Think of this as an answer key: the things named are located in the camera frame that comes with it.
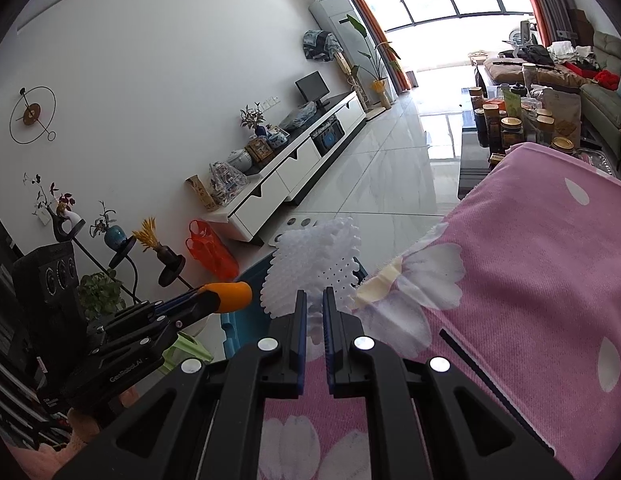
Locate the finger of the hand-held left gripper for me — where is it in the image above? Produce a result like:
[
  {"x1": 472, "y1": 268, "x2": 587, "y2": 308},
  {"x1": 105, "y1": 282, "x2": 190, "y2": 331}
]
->
[
  {"x1": 98, "y1": 286, "x2": 214, "y2": 336},
  {"x1": 103, "y1": 294, "x2": 224, "y2": 348}
]

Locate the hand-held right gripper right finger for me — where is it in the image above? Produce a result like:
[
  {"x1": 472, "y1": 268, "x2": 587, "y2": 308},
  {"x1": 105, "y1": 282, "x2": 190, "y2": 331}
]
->
[{"x1": 323, "y1": 286, "x2": 574, "y2": 480}]

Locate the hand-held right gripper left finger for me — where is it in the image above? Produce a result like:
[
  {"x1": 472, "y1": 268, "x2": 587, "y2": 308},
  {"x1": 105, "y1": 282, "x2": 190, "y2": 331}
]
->
[{"x1": 53, "y1": 289, "x2": 308, "y2": 480}]

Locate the teal plastic trash bin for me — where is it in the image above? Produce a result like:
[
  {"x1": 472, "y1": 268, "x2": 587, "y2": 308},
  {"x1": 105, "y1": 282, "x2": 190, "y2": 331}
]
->
[{"x1": 221, "y1": 255, "x2": 370, "y2": 361}]

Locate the white foam net sleeve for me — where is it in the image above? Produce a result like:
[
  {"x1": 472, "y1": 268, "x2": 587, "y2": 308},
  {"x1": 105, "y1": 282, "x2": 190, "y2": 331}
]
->
[{"x1": 260, "y1": 216, "x2": 362, "y2": 346}]

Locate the person's left forearm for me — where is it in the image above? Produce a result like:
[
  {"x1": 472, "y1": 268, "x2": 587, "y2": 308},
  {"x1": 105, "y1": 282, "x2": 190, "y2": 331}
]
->
[{"x1": 5, "y1": 437, "x2": 78, "y2": 480}]

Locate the person's left hand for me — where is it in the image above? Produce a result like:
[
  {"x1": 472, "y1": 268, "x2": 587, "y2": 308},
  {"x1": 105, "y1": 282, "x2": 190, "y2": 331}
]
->
[{"x1": 68, "y1": 406, "x2": 102, "y2": 454}]

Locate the black metal plant stand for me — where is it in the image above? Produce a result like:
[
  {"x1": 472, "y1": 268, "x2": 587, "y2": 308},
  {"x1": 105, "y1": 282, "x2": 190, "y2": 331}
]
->
[{"x1": 53, "y1": 217, "x2": 196, "y2": 306}]

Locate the green plastic stool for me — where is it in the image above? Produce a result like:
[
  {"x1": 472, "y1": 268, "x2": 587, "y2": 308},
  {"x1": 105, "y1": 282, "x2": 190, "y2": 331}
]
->
[{"x1": 158, "y1": 332, "x2": 214, "y2": 376}]

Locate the dark vase with yellow wheat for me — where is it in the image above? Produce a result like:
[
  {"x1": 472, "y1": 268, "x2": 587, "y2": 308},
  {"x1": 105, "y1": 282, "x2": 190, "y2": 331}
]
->
[{"x1": 132, "y1": 217, "x2": 174, "y2": 266}]

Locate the orange plastic bag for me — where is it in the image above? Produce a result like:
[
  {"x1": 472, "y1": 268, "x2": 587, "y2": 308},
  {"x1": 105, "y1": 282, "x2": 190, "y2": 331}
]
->
[{"x1": 185, "y1": 219, "x2": 240, "y2": 281}]

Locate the green leafy floor plant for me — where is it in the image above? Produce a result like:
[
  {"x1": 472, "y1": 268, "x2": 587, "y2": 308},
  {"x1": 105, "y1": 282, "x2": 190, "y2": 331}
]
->
[{"x1": 76, "y1": 271, "x2": 126, "y2": 321}]

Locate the blue round vase with plant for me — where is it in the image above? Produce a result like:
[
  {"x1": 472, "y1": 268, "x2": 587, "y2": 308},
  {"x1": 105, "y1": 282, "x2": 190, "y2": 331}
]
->
[{"x1": 89, "y1": 201, "x2": 127, "y2": 251}]

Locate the yellow patterned box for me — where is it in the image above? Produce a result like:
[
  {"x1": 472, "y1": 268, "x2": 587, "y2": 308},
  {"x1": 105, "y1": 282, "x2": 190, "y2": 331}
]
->
[{"x1": 185, "y1": 175, "x2": 216, "y2": 212}]

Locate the white bathroom scale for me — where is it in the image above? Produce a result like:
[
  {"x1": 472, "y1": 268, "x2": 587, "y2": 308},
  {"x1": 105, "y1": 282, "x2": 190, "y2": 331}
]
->
[{"x1": 268, "y1": 215, "x2": 321, "y2": 251}]

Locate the black speaker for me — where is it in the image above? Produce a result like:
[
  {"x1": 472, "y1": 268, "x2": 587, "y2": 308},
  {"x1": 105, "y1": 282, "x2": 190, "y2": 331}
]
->
[{"x1": 11, "y1": 241, "x2": 91, "y2": 401}]

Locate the clear plastic bag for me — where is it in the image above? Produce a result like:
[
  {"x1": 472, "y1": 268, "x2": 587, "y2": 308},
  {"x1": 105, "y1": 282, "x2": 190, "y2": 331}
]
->
[{"x1": 208, "y1": 161, "x2": 248, "y2": 206}]

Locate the white black TV cabinet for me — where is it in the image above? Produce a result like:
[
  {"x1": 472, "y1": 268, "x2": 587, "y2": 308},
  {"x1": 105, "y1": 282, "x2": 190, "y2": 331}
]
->
[{"x1": 200, "y1": 91, "x2": 367, "y2": 247}]

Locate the black white vase red plant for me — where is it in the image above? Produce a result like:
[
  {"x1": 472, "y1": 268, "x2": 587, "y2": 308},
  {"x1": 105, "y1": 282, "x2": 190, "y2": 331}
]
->
[{"x1": 23, "y1": 172, "x2": 86, "y2": 243}]

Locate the white porcelain lidded jar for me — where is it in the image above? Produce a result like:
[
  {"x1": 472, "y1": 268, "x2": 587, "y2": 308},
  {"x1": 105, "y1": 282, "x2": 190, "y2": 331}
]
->
[{"x1": 225, "y1": 149, "x2": 252, "y2": 173}]

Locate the flower plant in blue vase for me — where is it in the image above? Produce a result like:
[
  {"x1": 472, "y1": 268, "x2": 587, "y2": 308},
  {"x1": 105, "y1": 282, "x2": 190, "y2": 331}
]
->
[{"x1": 240, "y1": 102, "x2": 267, "y2": 137}]

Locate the pink floral blanket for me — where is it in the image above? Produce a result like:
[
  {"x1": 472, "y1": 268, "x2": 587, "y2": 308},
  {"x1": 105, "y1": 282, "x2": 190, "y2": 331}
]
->
[{"x1": 258, "y1": 142, "x2": 621, "y2": 480}]

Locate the blue white wrapped bundle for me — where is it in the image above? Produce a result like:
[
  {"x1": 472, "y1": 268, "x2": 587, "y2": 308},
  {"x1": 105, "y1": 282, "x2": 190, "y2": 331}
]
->
[{"x1": 279, "y1": 101, "x2": 317, "y2": 131}]

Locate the dark glass coffee table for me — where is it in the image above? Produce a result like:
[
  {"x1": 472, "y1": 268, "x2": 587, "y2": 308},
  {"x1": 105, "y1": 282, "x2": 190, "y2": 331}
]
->
[{"x1": 457, "y1": 85, "x2": 591, "y2": 201}]

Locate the small black monitor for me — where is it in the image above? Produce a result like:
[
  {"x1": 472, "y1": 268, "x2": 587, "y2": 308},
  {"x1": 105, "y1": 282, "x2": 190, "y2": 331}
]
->
[{"x1": 294, "y1": 71, "x2": 329, "y2": 107}]

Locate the tall leafy plant in vase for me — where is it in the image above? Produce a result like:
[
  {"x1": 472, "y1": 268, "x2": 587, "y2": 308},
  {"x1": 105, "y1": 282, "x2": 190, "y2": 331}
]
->
[{"x1": 347, "y1": 14, "x2": 404, "y2": 108}]

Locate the wooden stand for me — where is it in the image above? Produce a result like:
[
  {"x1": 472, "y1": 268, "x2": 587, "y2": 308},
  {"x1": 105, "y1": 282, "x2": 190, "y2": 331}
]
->
[{"x1": 333, "y1": 50, "x2": 366, "y2": 108}]

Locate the group of jars and tins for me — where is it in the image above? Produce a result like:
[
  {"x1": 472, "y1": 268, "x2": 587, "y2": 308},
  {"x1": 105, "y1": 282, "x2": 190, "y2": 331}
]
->
[{"x1": 468, "y1": 62, "x2": 584, "y2": 156}]

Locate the blue patterned cloth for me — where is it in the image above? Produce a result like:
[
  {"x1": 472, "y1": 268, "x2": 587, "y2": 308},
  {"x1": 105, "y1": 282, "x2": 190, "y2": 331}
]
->
[{"x1": 303, "y1": 30, "x2": 344, "y2": 62}]

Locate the orange grey curtain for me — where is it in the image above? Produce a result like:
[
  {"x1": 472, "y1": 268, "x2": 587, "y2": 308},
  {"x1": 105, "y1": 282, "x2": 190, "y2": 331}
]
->
[
  {"x1": 335, "y1": 0, "x2": 411, "y2": 93},
  {"x1": 513, "y1": 0, "x2": 574, "y2": 48}
]

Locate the white standing air conditioner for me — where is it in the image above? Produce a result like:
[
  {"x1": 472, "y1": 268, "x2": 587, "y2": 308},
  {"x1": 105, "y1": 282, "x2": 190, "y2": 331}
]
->
[{"x1": 309, "y1": 0, "x2": 391, "y2": 106}]

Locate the silver foil tray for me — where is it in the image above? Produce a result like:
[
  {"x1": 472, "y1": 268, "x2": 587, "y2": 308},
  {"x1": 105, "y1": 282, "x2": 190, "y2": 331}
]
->
[{"x1": 578, "y1": 149, "x2": 616, "y2": 177}]

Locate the black bag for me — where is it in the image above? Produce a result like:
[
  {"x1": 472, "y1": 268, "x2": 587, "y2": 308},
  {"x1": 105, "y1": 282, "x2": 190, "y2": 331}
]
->
[{"x1": 515, "y1": 44, "x2": 551, "y2": 63}]

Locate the green sectional sofa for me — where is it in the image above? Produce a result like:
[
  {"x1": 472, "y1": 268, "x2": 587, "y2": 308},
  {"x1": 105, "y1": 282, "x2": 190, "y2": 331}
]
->
[{"x1": 475, "y1": 30, "x2": 621, "y2": 181}]

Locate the white clothes pile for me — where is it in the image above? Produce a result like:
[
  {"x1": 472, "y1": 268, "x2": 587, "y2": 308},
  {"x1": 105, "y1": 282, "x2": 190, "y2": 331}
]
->
[{"x1": 548, "y1": 42, "x2": 594, "y2": 63}]

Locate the red cloth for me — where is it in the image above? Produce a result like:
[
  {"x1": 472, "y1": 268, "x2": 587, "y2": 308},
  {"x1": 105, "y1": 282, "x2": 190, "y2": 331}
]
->
[{"x1": 565, "y1": 62, "x2": 621, "y2": 92}]

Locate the brown wooden box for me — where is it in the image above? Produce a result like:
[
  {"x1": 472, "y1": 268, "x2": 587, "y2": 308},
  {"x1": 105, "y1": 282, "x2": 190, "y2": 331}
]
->
[{"x1": 568, "y1": 7, "x2": 596, "y2": 46}]

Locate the wooden ornate frame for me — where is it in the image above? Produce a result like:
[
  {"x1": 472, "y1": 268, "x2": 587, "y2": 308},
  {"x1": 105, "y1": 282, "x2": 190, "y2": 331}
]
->
[{"x1": 245, "y1": 137, "x2": 275, "y2": 163}]

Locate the round black wall clock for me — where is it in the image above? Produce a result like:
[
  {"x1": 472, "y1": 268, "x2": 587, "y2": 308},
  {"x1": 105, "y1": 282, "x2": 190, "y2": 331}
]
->
[{"x1": 10, "y1": 86, "x2": 57, "y2": 142}]

